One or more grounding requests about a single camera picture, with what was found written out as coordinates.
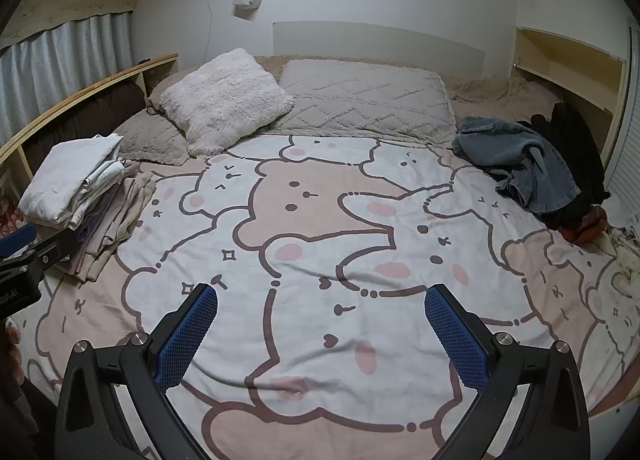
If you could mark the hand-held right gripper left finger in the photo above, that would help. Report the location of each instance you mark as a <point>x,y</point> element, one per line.
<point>187,335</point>

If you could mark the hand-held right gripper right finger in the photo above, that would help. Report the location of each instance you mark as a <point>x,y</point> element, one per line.
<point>457,340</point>

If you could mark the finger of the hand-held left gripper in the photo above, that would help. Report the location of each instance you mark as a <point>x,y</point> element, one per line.
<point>50,250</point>

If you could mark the red plaid scarf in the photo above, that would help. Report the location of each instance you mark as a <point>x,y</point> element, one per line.
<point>587,230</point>

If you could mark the stack of beige folded clothes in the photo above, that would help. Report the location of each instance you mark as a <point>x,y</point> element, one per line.
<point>115,220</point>

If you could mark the person's left hand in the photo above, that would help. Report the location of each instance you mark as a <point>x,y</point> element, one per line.
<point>10,350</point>

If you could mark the red doll display jar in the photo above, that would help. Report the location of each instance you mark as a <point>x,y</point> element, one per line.
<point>10,220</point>

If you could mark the white folded sheet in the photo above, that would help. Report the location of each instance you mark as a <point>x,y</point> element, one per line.
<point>65,174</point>

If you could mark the small grey quilted pillow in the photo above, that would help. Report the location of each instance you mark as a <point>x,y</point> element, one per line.
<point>150,142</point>

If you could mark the brown cushion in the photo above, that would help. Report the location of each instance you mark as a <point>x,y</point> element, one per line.
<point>100,109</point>

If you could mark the wooden bedside shelf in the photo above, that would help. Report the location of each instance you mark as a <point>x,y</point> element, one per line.
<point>75,92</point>

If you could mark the printed cartoon bear blanket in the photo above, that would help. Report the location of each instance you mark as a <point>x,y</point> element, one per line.
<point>320,240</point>

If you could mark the grey curtain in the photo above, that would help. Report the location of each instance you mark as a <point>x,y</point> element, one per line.
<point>60,59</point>

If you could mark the grey crumpled garment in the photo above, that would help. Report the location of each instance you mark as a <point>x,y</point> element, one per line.
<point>525,159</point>

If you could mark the cream patterned cloth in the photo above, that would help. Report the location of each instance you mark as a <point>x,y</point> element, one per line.
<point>625,245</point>

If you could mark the beige pillow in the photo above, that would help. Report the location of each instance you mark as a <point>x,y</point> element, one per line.
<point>165,89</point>

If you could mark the fluffy white pillow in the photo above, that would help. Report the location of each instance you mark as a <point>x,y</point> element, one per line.
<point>225,99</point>

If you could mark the black garment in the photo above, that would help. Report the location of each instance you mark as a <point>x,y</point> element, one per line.
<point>575,129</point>

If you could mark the beige fuzzy blanket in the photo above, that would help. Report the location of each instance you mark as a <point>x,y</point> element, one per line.
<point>500,89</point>

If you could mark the large grey quilted pillow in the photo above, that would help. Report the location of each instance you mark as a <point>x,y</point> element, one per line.
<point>365,99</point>

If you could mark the wooden wall niche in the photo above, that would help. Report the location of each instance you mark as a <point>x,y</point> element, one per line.
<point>560,59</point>

